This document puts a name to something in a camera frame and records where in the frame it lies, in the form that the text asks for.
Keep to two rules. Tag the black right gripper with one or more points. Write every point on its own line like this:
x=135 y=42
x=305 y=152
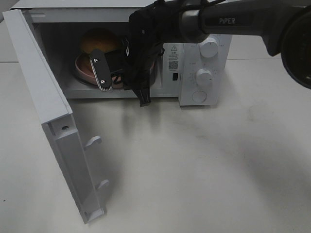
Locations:
x=138 y=53

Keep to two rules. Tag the pink round plate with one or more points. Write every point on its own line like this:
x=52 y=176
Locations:
x=83 y=66

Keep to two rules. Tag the burger with lettuce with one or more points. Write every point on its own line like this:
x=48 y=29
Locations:
x=101 y=39

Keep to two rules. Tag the round white door button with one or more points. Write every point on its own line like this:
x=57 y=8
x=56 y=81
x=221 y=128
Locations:
x=199 y=96

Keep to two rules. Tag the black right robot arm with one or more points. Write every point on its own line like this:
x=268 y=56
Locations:
x=284 y=26

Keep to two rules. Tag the white warning label sticker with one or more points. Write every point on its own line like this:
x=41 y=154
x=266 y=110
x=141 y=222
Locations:
x=173 y=56

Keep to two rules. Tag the white microwave oven body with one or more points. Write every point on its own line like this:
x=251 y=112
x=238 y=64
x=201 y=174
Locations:
x=62 y=23

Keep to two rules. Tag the lower white microwave knob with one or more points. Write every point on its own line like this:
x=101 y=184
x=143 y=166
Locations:
x=203 y=77

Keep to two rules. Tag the white microwave knob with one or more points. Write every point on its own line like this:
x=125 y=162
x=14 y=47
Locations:
x=209 y=47
x=203 y=77

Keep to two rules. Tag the upper white microwave knob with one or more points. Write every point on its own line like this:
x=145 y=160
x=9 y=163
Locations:
x=209 y=47

